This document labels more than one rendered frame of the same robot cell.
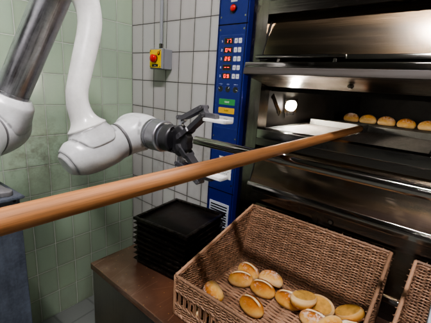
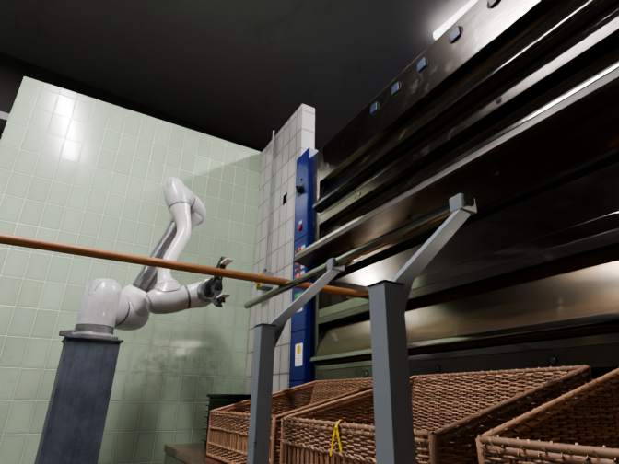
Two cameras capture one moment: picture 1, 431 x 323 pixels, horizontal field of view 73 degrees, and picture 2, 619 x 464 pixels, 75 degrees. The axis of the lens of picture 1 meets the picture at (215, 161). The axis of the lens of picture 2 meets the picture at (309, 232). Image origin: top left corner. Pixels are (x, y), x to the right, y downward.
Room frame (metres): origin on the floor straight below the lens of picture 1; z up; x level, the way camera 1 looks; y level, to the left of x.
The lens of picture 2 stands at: (-0.57, -0.84, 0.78)
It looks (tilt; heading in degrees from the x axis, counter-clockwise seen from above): 23 degrees up; 22
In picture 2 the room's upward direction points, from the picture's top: 1 degrees clockwise
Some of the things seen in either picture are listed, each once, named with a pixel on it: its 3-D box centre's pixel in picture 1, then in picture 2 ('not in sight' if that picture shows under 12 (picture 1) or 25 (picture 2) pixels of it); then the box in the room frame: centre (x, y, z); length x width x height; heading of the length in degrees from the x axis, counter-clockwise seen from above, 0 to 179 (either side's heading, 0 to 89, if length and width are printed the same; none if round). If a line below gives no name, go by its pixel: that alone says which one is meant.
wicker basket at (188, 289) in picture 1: (281, 282); (299, 417); (0.86, -0.25, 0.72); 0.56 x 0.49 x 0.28; 52
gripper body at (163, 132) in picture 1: (177, 140); (215, 285); (0.78, 0.10, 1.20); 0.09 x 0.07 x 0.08; 51
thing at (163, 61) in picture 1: (160, 59); (263, 281); (1.61, 0.32, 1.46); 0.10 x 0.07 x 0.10; 51
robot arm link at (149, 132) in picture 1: (160, 135); (209, 289); (0.83, 0.16, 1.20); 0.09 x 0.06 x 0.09; 141
